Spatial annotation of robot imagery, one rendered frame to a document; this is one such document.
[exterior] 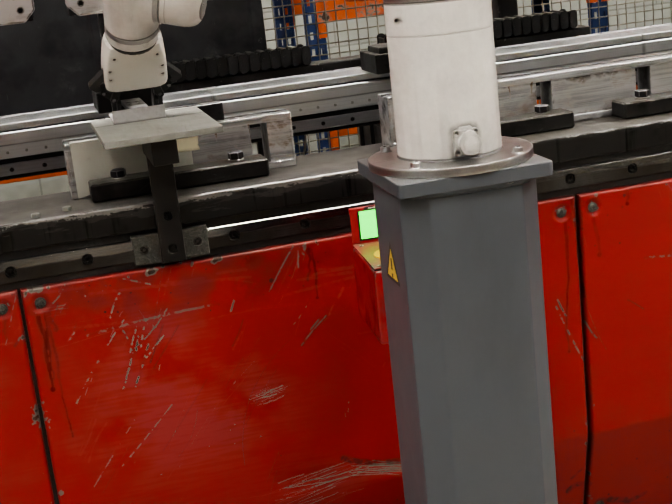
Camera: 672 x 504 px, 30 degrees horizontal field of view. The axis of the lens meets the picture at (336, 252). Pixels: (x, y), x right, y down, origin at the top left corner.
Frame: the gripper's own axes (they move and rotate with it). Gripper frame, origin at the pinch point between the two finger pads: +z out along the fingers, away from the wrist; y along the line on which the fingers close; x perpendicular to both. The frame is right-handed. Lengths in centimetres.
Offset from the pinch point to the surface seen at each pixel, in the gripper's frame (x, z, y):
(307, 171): 12.4, 9.0, -26.5
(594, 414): 50, 46, -74
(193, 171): 9.5, 8.0, -7.5
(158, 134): 17.4, -11.7, -0.6
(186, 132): 18.1, -12.0, -4.8
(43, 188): -265, 341, 13
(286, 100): -17.8, 24.3, -31.3
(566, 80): 2, 8, -78
